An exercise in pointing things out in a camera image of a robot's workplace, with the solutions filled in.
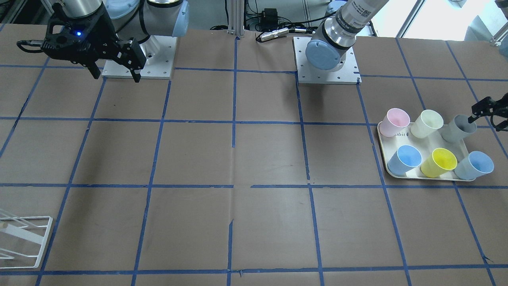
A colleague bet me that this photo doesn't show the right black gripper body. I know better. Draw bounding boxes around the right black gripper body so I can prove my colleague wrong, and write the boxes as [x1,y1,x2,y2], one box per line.
[44,2,120,66]

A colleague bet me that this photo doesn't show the grey plastic cup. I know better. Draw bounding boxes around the grey plastic cup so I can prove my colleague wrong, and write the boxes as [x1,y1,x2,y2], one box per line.
[441,114,477,143]

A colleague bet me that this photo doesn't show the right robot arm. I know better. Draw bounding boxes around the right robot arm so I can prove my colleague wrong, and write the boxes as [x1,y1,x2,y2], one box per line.
[38,0,190,83]

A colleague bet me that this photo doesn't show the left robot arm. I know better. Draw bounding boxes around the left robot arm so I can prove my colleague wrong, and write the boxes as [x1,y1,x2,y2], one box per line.
[305,0,508,131]

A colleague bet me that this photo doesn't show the light blue cup tray corner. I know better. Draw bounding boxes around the light blue cup tray corner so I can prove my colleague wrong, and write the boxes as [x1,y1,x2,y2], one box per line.
[454,151,494,180]

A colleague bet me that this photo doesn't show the pale green plastic cup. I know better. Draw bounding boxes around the pale green plastic cup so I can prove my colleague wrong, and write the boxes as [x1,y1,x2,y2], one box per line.
[410,109,443,138]

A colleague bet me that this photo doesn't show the yellow plastic cup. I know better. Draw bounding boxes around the yellow plastic cup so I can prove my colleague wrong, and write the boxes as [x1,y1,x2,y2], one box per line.
[420,148,458,178]

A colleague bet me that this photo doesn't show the pink plastic cup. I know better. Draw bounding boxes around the pink plastic cup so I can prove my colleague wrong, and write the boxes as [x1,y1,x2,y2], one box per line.
[379,108,410,137]

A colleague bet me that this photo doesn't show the blue cup beside yellow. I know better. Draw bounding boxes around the blue cup beside yellow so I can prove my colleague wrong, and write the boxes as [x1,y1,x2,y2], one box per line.
[387,145,422,176]

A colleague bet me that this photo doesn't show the beige plastic tray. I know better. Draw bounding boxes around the beige plastic tray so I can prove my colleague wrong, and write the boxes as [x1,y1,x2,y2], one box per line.
[376,122,474,182]

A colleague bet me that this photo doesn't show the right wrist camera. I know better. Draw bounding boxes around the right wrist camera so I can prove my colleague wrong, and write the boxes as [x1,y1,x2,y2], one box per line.
[16,23,86,54]

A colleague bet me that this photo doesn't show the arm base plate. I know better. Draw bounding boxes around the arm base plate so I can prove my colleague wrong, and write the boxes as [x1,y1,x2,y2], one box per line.
[102,35,179,79]
[293,37,362,85]

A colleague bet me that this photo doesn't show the aluminium frame post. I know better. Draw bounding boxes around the aluminium frame post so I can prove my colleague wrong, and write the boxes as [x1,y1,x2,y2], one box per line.
[226,0,246,38]

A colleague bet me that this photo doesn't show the white wire cup rack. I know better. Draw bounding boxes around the white wire cup rack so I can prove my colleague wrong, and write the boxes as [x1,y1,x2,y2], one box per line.
[0,209,53,271]

